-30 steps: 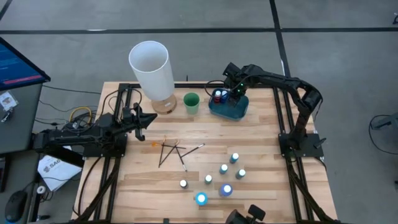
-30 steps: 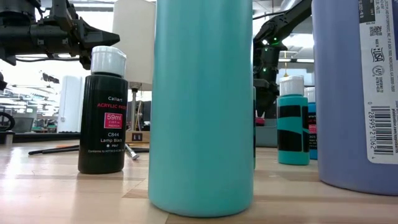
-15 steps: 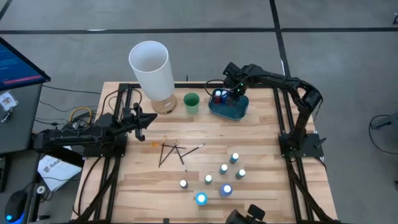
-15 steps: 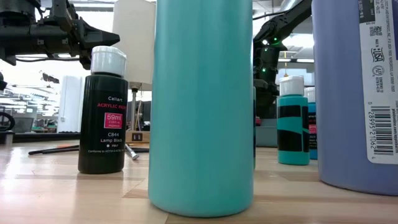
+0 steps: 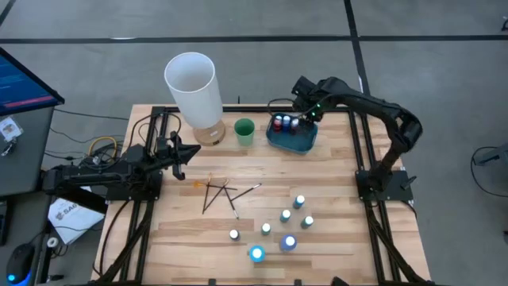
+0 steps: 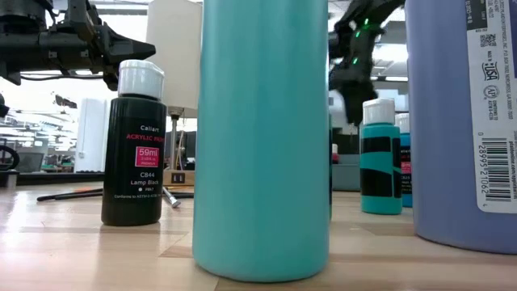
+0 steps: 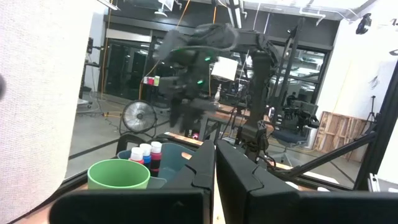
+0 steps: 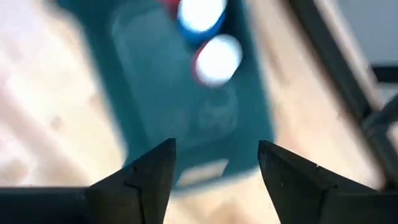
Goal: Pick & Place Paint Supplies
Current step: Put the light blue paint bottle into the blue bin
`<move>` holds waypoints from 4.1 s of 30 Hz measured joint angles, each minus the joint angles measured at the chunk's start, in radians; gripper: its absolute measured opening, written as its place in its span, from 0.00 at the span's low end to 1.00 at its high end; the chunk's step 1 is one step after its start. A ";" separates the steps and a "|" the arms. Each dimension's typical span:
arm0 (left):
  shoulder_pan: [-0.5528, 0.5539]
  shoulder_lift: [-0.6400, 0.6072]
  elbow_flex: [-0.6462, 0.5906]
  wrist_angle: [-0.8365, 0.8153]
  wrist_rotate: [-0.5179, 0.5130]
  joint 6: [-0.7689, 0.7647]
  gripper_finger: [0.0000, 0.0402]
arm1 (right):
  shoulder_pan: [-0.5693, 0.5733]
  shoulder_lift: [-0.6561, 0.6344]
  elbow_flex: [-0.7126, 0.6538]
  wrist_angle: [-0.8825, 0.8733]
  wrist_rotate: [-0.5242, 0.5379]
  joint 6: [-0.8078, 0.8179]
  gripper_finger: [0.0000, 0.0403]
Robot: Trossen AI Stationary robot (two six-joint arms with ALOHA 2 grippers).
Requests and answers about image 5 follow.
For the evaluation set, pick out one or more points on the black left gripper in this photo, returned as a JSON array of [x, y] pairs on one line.
[[160, 153]]

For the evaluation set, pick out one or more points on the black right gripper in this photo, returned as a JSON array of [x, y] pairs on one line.
[[311, 109]]

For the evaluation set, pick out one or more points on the small dark red paint bottle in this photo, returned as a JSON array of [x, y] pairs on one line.
[[294, 124]]

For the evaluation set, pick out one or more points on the small blue paint bottle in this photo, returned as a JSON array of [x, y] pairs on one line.
[[286, 121], [298, 202]]

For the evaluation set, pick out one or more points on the paintbrush with orange bristles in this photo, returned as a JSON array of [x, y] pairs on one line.
[[197, 184]]

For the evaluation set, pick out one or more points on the black paintbrush silver ferrule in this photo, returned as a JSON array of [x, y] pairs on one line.
[[246, 192], [233, 206]]

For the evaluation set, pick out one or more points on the small teal paint bottle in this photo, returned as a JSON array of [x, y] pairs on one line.
[[285, 216]]

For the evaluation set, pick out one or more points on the small black paint bottle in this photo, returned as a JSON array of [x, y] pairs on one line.
[[234, 235]]

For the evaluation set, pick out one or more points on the small green paint bottle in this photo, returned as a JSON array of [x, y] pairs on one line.
[[306, 222], [265, 229]]

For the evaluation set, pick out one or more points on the large blue paint bottle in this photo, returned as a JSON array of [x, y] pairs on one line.
[[288, 242]]

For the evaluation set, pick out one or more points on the large teal paint bottle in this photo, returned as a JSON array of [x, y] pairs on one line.
[[257, 253]]

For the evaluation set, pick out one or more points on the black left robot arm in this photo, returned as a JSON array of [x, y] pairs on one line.
[[91, 175]]

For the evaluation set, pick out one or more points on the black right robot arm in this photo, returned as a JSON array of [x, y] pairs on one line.
[[373, 102]]

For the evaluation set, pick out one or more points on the teal plastic bin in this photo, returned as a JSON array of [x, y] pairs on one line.
[[295, 143]]

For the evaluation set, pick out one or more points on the green plastic cup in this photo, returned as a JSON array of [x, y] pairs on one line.
[[244, 137]]

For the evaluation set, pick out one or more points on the white shade wooden base lamp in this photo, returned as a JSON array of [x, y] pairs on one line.
[[194, 91]]

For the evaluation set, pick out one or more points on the white printed paper sheet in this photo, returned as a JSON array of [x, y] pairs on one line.
[[75, 222]]

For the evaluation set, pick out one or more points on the grey side desk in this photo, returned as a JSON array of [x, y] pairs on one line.
[[28, 167]]

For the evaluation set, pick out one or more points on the white tape roll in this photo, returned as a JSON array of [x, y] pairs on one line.
[[52, 242]]

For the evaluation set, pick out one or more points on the white label card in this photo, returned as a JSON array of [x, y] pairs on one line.
[[10, 129]]

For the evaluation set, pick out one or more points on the computer monitor blue screen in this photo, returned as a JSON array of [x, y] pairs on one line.
[[20, 85]]

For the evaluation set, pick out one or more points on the grey metal stand leg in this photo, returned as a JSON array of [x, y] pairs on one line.
[[494, 155]]

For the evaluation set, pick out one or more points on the black computer mouse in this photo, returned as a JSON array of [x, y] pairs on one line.
[[20, 260]]

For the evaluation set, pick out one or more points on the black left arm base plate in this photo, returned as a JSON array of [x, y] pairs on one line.
[[152, 191]]

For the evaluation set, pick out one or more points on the black aluminium table frame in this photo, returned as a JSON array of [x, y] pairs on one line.
[[258, 108]]

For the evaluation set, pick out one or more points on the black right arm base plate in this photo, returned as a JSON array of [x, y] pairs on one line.
[[397, 194]]

